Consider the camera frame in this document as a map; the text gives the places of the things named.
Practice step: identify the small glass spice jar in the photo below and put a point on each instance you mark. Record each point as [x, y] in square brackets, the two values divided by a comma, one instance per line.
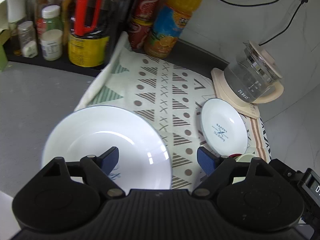
[27, 40]

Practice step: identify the green and cream box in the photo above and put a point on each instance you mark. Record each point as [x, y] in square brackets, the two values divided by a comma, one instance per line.
[2, 55]

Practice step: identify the glass electric kettle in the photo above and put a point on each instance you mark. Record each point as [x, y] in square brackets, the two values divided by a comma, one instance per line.
[252, 77]

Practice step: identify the orange juice bottle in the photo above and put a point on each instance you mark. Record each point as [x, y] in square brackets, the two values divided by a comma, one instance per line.
[172, 17]

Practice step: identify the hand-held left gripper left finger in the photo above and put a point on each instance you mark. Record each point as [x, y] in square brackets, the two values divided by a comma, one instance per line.
[110, 158]

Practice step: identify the pale green bowl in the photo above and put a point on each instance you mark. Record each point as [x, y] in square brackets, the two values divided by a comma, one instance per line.
[246, 158]

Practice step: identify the black metal kitchen rack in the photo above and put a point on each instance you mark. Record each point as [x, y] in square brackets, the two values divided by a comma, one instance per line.
[82, 70]

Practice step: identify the red and black bowl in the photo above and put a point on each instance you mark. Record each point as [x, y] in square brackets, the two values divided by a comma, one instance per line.
[235, 155]

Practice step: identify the patterned fringed table mat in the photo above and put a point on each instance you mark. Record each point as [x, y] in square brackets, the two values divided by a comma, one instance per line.
[155, 87]

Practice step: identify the cream kettle base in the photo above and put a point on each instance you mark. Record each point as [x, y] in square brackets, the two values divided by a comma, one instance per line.
[232, 97]

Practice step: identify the large soy sauce bottle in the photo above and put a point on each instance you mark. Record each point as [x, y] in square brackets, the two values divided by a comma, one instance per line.
[86, 47]

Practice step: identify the small green white-cap bottle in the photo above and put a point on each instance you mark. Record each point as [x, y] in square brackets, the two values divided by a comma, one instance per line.
[51, 16]

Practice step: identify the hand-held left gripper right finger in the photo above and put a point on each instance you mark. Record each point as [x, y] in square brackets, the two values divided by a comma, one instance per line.
[206, 162]

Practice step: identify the small white plate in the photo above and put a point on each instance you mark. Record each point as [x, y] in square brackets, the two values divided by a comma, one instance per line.
[222, 127]

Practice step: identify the red drink can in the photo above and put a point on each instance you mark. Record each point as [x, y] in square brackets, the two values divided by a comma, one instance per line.
[138, 33]
[147, 2]

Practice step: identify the white pill jar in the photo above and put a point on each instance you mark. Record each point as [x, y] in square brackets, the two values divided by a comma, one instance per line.
[52, 45]

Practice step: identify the large white blue-print plate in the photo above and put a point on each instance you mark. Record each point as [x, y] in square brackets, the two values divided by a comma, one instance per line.
[100, 130]

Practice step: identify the tall white bottle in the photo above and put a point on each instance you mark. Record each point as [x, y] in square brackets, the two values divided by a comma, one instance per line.
[15, 2]

